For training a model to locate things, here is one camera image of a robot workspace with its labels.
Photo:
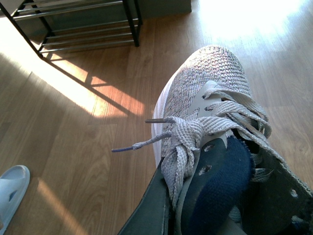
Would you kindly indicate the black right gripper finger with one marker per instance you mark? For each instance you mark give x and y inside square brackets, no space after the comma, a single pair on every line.
[152,215]

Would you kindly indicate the grey knit sneaker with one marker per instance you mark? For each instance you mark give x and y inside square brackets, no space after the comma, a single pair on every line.
[223,177]

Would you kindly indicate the light blue slide sandal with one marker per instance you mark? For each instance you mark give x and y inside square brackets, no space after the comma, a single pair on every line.
[13,185]

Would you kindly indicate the black metal shoe rack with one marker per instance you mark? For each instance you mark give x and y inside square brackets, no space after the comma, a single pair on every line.
[49,26]

